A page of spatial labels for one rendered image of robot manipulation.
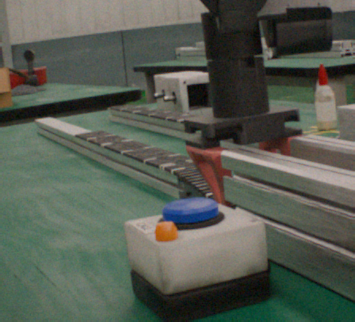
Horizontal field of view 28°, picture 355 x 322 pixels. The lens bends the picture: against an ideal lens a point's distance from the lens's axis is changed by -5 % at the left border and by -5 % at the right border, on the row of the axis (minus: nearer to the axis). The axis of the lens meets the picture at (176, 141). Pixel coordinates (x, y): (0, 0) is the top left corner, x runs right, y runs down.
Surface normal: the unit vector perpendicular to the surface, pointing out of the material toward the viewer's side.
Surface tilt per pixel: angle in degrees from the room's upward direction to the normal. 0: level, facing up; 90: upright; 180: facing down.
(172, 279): 90
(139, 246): 90
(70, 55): 90
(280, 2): 43
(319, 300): 0
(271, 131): 90
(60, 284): 0
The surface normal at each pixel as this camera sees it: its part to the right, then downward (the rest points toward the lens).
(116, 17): 0.38, 0.09
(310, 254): -0.93, 0.15
